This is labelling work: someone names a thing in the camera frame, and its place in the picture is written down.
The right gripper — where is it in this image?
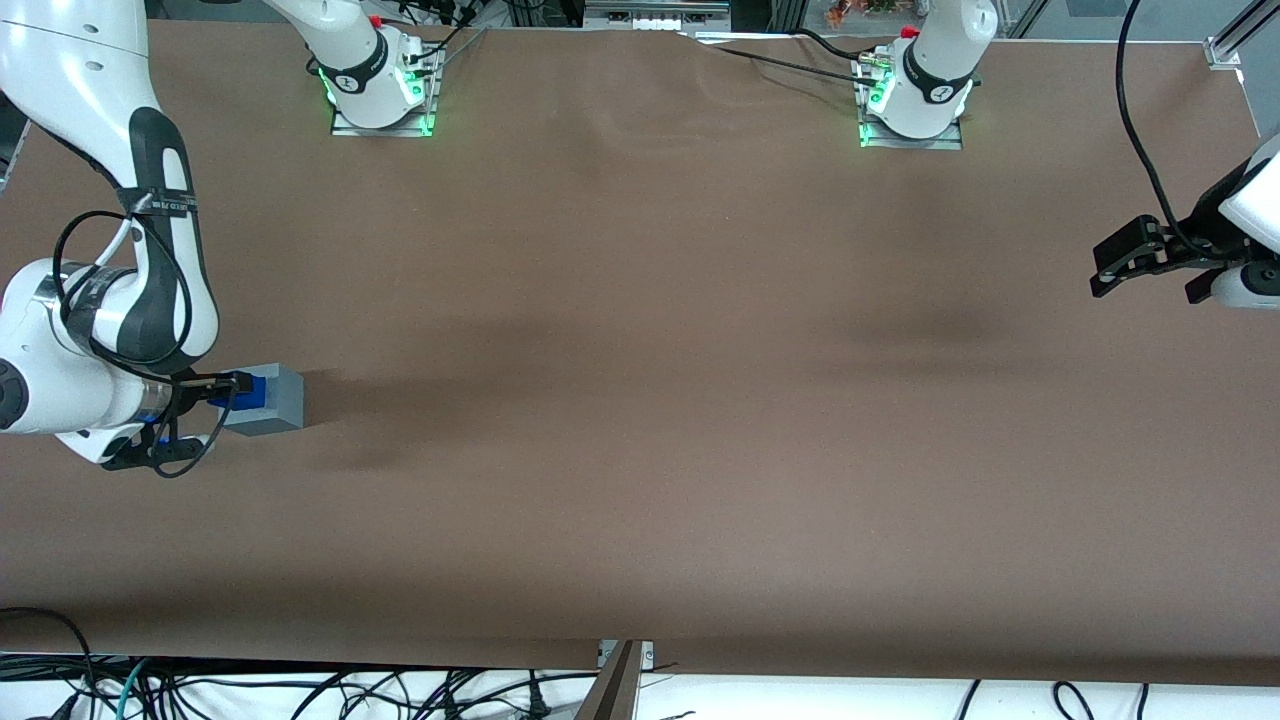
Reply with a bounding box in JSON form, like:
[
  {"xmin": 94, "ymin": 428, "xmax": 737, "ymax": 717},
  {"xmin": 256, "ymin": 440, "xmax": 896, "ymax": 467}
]
[{"xmin": 102, "ymin": 371, "xmax": 254, "ymax": 474}]

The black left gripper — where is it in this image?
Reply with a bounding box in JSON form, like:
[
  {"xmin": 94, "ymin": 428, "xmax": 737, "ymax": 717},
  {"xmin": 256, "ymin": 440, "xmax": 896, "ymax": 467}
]
[{"xmin": 1089, "ymin": 165, "xmax": 1257, "ymax": 306}]

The blue plastic part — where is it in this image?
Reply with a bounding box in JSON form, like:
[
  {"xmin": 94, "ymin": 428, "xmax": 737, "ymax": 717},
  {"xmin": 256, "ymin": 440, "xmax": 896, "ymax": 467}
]
[{"xmin": 208, "ymin": 371, "xmax": 270, "ymax": 414}]

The gray square base block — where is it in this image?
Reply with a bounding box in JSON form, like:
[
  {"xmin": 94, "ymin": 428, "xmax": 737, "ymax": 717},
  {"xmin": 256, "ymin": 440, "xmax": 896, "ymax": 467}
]
[{"xmin": 221, "ymin": 362, "xmax": 307, "ymax": 439}]

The brown table mat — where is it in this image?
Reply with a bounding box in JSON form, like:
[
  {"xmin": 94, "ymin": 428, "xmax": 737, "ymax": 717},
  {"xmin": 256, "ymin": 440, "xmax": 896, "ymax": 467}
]
[{"xmin": 0, "ymin": 18, "xmax": 1280, "ymax": 687}]

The white power strip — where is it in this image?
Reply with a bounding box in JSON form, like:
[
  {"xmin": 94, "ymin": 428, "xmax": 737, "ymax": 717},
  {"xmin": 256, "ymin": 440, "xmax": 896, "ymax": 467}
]
[{"xmin": 584, "ymin": 0, "xmax": 732, "ymax": 32}]

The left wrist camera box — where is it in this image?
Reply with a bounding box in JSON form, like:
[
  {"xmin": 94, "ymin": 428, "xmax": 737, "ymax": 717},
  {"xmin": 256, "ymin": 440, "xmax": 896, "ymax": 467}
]
[{"xmin": 1209, "ymin": 261, "xmax": 1280, "ymax": 310}]

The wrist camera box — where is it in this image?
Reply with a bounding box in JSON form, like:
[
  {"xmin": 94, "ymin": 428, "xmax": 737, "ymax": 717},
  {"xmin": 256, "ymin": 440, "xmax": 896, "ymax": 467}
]
[
  {"xmin": 54, "ymin": 424, "xmax": 147, "ymax": 465},
  {"xmin": 1209, "ymin": 261, "xmax": 1280, "ymax": 310}
]

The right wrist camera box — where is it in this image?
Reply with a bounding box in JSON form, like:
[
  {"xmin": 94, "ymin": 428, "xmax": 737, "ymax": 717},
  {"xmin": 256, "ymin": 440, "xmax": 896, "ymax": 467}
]
[{"xmin": 54, "ymin": 424, "xmax": 147, "ymax": 465}]

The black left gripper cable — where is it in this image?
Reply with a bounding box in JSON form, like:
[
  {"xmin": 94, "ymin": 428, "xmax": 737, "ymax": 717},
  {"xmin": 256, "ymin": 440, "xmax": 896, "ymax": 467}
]
[{"xmin": 1114, "ymin": 0, "xmax": 1217, "ymax": 261}]

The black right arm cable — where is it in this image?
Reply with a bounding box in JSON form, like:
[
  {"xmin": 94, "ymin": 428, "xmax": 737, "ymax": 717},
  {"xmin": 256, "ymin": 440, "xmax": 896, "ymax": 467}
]
[{"xmin": 52, "ymin": 195, "xmax": 241, "ymax": 481}]

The large black cable loop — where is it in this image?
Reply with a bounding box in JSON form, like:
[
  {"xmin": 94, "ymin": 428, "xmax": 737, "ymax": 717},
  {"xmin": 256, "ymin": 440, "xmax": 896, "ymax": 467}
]
[{"xmin": 0, "ymin": 606, "xmax": 97, "ymax": 720}]

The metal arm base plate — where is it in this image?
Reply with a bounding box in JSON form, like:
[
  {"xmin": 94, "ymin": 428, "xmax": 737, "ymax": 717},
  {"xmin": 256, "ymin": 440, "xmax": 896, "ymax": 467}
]
[
  {"xmin": 329, "ymin": 40, "xmax": 441, "ymax": 139},
  {"xmin": 857, "ymin": 58, "xmax": 966, "ymax": 152}
]

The teal cable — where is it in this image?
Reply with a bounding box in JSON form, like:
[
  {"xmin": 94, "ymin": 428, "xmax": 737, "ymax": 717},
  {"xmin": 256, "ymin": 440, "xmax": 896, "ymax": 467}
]
[{"xmin": 111, "ymin": 657, "xmax": 154, "ymax": 720}]

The short black base cable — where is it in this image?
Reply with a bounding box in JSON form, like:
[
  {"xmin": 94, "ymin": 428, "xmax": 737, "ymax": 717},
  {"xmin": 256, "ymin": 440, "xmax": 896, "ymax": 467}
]
[{"xmin": 794, "ymin": 27, "xmax": 877, "ymax": 64}]

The long black base cable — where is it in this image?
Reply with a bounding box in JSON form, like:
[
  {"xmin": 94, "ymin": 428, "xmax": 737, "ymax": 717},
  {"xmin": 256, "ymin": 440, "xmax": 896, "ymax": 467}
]
[{"xmin": 688, "ymin": 34, "xmax": 883, "ymax": 87}]

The black looped cable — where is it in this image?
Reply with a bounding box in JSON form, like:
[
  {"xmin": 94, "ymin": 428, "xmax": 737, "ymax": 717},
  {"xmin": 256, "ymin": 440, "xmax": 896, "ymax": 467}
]
[{"xmin": 1052, "ymin": 680, "xmax": 1099, "ymax": 720}]

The dark camera pole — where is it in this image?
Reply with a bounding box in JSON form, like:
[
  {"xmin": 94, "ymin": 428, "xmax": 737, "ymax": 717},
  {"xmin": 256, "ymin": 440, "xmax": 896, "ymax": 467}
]
[{"xmin": 574, "ymin": 640, "xmax": 644, "ymax": 720}]

